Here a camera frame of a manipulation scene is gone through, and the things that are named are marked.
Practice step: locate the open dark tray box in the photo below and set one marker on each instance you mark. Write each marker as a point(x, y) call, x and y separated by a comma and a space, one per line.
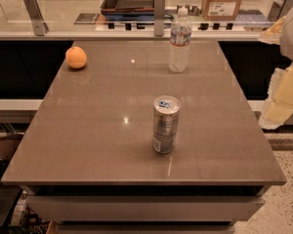
point(128, 6)

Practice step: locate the cardboard box with label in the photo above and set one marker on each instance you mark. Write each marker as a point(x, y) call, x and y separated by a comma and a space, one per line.
point(220, 9)

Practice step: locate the grey metal post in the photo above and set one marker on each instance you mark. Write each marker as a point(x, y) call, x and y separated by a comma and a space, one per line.
point(159, 13)
point(279, 9)
point(40, 27)

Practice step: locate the grey metal post left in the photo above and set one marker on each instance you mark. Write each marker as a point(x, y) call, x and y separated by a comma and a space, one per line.
point(40, 27)

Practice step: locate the grey metal post middle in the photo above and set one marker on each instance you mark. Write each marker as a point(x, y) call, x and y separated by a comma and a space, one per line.
point(159, 13)

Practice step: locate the silver redbull can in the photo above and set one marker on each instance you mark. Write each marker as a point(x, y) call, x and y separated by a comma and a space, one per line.
point(166, 112)

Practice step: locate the grey metal post right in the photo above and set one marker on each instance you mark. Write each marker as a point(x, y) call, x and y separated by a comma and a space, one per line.
point(279, 9)

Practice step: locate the clear plastic water bottle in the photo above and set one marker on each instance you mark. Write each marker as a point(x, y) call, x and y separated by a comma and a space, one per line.
point(180, 36)

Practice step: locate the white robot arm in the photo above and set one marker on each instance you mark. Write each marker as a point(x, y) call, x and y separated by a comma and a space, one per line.
point(286, 37)

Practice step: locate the orange fruit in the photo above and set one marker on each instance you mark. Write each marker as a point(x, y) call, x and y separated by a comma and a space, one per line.
point(76, 57)

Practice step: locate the grey drawer front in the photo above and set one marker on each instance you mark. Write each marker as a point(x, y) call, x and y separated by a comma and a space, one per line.
point(145, 208)

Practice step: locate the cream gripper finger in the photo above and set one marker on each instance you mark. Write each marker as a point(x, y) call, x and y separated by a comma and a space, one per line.
point(278, 106)
point(272, 34)

